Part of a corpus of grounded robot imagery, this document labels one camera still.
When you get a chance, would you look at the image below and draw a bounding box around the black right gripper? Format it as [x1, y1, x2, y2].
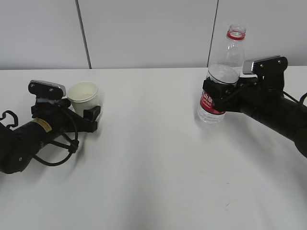
[202, 76, 285, 113]

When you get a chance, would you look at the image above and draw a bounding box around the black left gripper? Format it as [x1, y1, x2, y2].
[31, 99, 100, 132]

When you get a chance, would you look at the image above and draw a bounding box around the white paper cup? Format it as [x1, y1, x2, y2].
[67, 81, 99, 117]

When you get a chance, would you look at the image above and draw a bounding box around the clear plastic water bottle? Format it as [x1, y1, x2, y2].
[197, 24, 246, 124]

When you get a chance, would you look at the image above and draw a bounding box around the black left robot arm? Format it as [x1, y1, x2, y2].
[0, 99, 101, 174]

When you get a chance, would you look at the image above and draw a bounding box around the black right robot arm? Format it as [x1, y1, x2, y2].
[203, 77, 307, 156]

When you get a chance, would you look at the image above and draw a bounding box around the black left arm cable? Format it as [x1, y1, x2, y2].
[0, 99, 80, 167]

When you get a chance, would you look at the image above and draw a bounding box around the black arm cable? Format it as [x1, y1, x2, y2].
[280, 90, 307, 106]
[0, 99, 80, 167]

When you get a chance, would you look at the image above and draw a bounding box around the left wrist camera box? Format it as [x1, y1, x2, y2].
[28, 80, 66, 100]

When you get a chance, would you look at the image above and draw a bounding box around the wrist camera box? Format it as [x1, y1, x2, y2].
[242, 56, 288, 77]
[28, 80, 66, 100]

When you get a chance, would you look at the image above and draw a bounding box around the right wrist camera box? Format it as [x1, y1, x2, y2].
[242, 56, 288, 77]

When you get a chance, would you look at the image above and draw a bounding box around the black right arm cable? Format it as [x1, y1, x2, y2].
[280, 90, 307, 106]

